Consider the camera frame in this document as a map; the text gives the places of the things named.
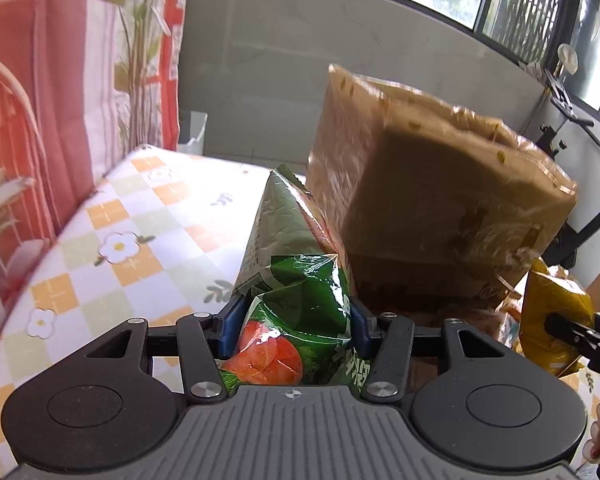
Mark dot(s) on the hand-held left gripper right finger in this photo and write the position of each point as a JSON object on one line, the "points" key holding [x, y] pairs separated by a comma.
{"points": [[358, 327]]}

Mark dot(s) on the white waste bin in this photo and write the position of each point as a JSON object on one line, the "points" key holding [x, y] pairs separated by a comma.
{"points": [[192, 132]]}

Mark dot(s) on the black exercise machine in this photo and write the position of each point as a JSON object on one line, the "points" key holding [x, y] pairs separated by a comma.
{"points": [[587, 220]]}

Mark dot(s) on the taped cardboard box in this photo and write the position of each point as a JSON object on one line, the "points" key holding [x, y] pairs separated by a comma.
{"points": [[430, 185]]}

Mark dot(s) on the green snack bag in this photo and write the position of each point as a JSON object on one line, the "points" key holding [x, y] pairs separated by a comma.
{"points": [[300, 280]]}

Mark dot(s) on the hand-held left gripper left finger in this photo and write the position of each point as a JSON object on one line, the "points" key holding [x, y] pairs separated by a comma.
{"points": [[230, 327]]}

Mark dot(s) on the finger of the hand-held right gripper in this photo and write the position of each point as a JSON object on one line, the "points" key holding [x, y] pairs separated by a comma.
{"points": [[570, 332]]}

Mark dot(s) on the black framed window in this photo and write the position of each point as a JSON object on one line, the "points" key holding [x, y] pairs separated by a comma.
{"points": [[525, 5]]}

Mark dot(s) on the yellow snack bag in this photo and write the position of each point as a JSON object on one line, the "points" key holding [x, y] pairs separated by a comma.
{"points": [[545, 295]]}

